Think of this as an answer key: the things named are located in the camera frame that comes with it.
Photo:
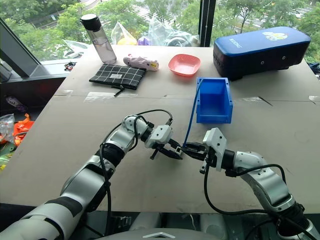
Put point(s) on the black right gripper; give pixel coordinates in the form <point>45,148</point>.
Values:
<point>206,156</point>

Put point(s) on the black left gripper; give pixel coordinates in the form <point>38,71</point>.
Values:
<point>162,148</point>

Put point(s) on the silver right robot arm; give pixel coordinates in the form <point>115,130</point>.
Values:
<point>270,180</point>

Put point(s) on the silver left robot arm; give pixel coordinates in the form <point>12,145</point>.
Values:
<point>87,180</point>

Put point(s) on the blue plastic bin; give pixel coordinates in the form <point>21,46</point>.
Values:
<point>215,100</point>

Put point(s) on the pink plastic bowl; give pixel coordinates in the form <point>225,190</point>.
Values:
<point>185,65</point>

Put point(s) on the silver robot torso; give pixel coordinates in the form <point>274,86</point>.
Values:
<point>160,235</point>

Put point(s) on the pink plush toy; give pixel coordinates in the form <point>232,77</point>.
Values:
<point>140,62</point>

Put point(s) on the black grid zipper pouch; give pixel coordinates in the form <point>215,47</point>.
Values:
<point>117,75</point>

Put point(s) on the purple small package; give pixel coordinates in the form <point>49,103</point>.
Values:
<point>143,41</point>

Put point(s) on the large clear plastic bag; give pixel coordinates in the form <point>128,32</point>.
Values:
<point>162,30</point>

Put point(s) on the clear bottle with black cap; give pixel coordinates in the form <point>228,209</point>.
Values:
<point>102,47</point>

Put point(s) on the blue padded case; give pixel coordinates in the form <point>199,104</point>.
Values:
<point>260,42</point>

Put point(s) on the clear bag with yellow item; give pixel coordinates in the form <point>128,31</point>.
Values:
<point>121,33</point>

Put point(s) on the red and black small clips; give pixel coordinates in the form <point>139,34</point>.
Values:
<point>69,65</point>

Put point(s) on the white crumpled plastic bag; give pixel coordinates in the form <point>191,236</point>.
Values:
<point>75,47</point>

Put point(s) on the dark blue fabric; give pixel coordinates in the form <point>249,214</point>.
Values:
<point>315,70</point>

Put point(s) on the orange plastic pieces pile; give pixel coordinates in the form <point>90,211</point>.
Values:
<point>22,128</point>

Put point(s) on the purple plastic toy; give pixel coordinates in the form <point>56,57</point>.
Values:
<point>15,102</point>

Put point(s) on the clear bag of small parts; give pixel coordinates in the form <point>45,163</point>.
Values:
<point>6,126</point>

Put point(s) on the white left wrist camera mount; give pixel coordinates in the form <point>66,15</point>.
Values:
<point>161,135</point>

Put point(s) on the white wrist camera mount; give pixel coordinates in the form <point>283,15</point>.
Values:
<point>161,135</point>
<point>217,142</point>

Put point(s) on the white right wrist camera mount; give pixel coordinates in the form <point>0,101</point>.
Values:
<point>217,142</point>

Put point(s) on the dark vertical window post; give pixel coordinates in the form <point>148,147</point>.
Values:
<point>207,22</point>

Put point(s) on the dark slanted window frame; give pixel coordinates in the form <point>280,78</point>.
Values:
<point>17,50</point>

